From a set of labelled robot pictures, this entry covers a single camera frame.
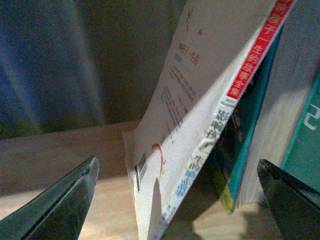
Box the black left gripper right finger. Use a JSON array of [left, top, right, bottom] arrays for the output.
[[257, 159, 320, 240]]

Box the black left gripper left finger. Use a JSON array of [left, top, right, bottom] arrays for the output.
[[0, 156, 100, 240]]

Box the white illustrated Chinese storybook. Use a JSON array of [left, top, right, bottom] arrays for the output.
[[123, 0, 295, 240]]

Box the teal cover book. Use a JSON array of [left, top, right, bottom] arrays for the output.
[[280, 73, 320, 191]]

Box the light wooden bookshelf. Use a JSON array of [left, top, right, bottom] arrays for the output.
[[0, 121, 282, 240]]

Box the teal hardcover thick book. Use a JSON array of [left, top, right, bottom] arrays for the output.
[[208, 0, 320, 215]]

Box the blue curtain backdrop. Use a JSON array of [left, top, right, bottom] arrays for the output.
[[0, 0, 185, 139]]

